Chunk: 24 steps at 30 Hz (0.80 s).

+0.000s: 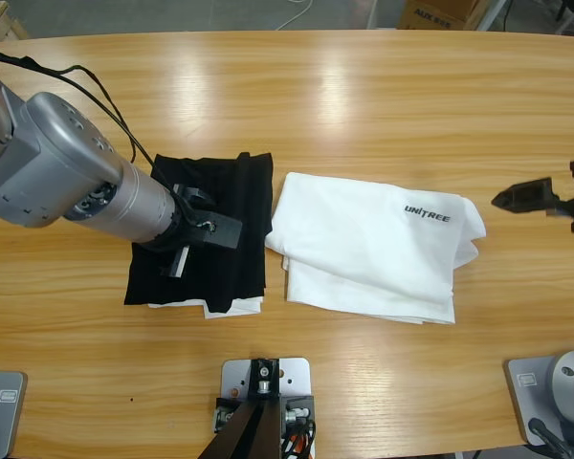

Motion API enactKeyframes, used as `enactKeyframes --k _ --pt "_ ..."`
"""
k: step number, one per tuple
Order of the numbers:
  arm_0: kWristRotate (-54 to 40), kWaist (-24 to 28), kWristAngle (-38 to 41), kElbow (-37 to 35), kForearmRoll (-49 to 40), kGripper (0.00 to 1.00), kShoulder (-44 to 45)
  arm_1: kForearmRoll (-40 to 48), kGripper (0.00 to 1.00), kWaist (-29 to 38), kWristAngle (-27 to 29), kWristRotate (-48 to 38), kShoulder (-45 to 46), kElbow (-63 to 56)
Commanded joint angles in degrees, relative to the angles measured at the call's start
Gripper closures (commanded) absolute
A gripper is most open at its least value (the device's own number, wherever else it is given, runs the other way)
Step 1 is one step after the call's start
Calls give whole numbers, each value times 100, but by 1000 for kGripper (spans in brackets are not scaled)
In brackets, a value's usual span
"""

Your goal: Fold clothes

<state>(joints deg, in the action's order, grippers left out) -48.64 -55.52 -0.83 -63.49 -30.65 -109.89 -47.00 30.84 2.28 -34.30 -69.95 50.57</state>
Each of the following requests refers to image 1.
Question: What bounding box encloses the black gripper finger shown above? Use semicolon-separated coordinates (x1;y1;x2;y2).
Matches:
490;176;557;215

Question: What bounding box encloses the black garment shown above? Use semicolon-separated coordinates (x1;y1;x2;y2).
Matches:
123;151;275;319

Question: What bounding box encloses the white garment stack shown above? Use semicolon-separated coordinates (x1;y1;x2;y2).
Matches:
147;295;265;320

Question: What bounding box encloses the white t-shirt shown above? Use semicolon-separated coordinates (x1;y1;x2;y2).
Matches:
265;170;489;326

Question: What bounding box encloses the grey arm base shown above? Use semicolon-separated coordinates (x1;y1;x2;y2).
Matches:
501;350;574;450
0;370;29;459

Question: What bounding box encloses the white metal leg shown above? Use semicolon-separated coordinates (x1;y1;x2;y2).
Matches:
475;0;508;33

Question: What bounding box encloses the cardboard box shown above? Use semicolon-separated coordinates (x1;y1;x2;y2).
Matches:
396;0;494;31

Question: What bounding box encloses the white mounting block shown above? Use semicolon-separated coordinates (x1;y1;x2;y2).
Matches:
219;357;316;431

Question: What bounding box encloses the black clamp block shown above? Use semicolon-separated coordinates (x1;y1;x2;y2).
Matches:
213;395;244;434
280;394;316;431

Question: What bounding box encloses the wooden pallet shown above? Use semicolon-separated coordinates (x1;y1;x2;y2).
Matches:
0;0;30;44

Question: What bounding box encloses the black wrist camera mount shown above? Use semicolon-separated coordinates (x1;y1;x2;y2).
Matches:
190;212;244;251

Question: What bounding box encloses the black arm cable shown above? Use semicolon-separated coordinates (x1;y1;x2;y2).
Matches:
0;53;195;229

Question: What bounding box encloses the white floor cable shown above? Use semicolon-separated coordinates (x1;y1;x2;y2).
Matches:
275;0;317;31

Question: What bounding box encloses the black base cable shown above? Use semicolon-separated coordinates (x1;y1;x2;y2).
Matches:
527;417;574;459

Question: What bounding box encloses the dark camera post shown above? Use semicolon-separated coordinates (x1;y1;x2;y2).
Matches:
198;357;288;459

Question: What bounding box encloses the orange cable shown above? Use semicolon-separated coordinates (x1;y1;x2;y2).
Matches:
286;429;317;459

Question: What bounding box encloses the black post cable bundle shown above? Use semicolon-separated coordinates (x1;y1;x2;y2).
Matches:
280;419;318;459

